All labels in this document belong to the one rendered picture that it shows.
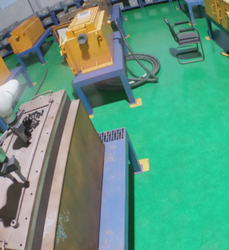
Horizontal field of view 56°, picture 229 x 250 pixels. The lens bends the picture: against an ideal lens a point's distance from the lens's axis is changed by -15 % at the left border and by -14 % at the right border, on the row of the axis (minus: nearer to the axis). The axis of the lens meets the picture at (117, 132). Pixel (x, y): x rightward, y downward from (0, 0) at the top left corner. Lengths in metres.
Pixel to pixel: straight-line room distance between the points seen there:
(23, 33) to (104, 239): 6.20
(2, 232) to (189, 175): 2.04
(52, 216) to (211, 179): 1.80
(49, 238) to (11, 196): 0.32
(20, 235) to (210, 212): 1.81
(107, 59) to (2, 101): 2.53
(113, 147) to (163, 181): 0.73
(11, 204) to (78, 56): 2.79
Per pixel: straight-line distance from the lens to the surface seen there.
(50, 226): 1.28
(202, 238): 2.32
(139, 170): 2.81
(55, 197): 1.36
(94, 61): 3.72
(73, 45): 3.64
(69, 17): 6.27
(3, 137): 2.22
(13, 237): 1.22
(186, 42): 4.33
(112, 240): 1.77
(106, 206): 1.92
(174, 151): 2.92
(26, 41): 7.24
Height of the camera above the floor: 2.20
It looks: 41 degrees down
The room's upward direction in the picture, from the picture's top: 24 degrees counter-clockwise
